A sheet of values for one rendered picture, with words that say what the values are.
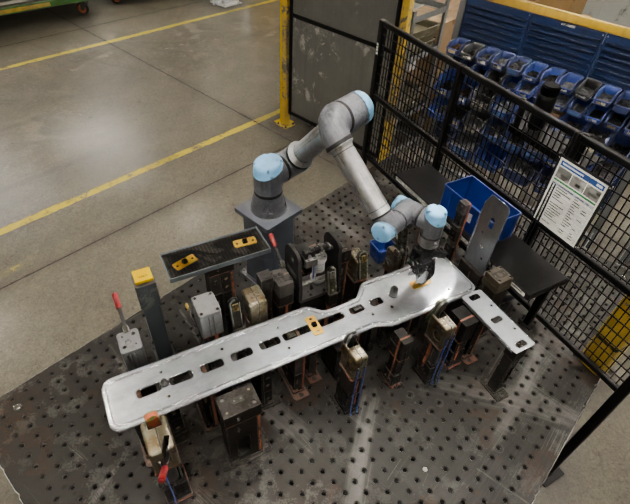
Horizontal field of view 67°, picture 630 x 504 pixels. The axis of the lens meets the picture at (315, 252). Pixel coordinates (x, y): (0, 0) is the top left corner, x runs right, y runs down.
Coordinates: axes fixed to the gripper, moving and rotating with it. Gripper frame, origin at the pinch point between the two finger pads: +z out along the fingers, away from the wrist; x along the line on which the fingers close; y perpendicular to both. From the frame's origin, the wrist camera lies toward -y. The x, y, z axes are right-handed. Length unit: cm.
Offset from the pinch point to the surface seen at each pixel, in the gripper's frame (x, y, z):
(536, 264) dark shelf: 14, -48, 0
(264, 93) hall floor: -373, -95, 105
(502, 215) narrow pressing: 4.8, -26.6, -26.6
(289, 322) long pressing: -5, 54, 2
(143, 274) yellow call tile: -34, 95, -14
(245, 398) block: 17, 79, -1
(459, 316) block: 18.4, -5.0, 4.5
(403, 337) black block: 17.5, 20.4, 3.3
